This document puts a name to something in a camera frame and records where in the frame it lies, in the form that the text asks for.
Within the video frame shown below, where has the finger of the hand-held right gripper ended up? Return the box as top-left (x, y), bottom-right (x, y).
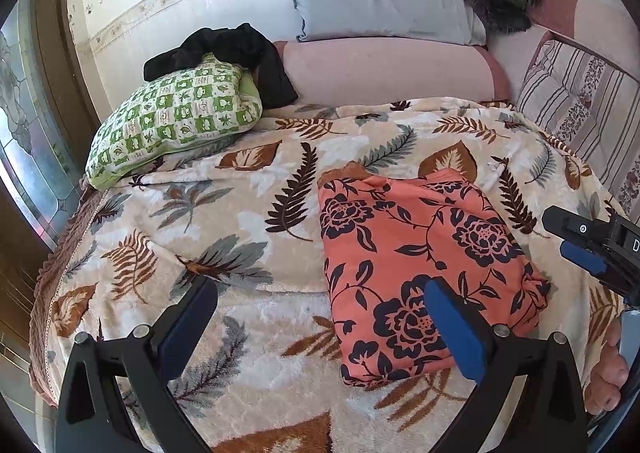
top-left (559, 240), bottom-right (609, 279)
top-left (542, 205), bottom-right (617, 243)

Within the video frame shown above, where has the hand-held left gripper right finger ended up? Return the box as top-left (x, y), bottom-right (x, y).
top-left (424, 277), bottom-right (587, 453)

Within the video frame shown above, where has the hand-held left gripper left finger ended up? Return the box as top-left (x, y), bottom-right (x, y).
top-left (54, 275), bottom-right (219, 453)

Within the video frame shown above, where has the orange floral garment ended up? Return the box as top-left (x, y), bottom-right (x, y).
top-left (317, 160), bottom-right (552, 389)

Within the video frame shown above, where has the person's right hand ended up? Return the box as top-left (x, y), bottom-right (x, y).
top-left (585, 315), bottom-right (631, 416)

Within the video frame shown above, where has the leaf print blanket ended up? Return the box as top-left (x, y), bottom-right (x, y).
top-left (27, 100), bottom-right (631, 453)

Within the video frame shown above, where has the striped floral cushion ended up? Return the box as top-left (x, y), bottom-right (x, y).
top-left (515, 33), bottom-right (640, 221)

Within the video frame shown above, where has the pink lace-edged bedsheet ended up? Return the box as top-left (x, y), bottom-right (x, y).
top-left (27, 185), bottom-right (108, 406)

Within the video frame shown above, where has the green checked pillow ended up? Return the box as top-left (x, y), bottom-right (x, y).
top-left (85, 53), bottom-right (264, 191)

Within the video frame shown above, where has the long pink bolster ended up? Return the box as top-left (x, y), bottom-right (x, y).
top-left (274, 38), bottom-right (511, 108)

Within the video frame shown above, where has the black cloth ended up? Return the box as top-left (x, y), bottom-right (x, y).
top-left (142, 23), bottom-right (300, 108)

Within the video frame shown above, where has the patterned glass window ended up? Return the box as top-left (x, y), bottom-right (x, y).
top-left (0, 0), bottom-right (96, 254)

